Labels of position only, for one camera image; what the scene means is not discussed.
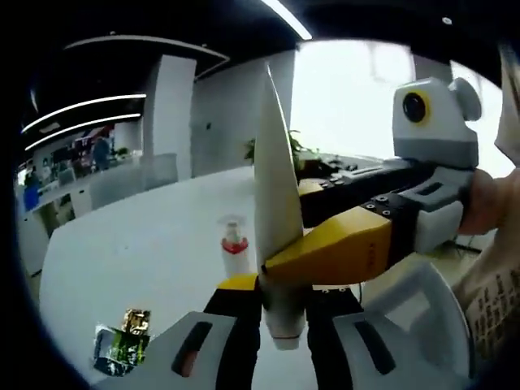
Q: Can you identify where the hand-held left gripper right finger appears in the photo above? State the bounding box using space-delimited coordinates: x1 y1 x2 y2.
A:
306 286 427 390

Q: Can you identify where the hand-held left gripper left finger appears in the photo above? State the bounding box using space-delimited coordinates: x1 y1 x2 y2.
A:
99 272 261 390

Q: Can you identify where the large white skincare tube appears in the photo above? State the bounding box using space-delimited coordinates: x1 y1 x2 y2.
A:
253 63 306 351

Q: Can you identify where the white skincare pump bottle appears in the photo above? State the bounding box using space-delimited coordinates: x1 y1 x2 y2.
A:
219 213 250 275

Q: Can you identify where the gold skincare sachet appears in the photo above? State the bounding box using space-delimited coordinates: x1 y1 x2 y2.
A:
121 308 152 336

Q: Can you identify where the green black skincare sachet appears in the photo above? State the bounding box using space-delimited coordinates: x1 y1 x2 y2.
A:
93 323 150 377

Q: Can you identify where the person's right hand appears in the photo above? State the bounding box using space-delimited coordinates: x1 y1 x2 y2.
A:
457 165 520 236

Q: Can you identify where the green potted plant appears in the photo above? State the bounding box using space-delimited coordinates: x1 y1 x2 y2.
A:
243 129 323 174

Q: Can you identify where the grey office chair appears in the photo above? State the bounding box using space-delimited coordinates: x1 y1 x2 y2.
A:
363 260 477 390

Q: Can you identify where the ceiling light strip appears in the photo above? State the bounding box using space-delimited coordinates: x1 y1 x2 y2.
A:
24 115 144 152
22 93 147 133
259 0 314 41

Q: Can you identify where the glass partition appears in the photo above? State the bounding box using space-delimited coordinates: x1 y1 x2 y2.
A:
87 152 180 210

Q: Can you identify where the blue bin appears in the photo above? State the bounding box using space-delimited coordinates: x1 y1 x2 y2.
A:
23 184 41 213

